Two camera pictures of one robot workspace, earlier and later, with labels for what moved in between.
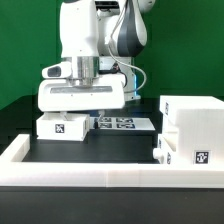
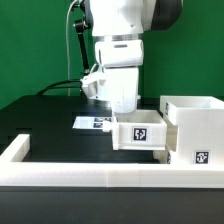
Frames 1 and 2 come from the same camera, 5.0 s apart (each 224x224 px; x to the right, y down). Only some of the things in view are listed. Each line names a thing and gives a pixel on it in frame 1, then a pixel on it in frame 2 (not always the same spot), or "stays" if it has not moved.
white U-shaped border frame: (15, 172) stays
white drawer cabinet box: (195, 126) stays
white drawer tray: (52, 126) → (140, 130)
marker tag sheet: (123, 123) → (92, 122)
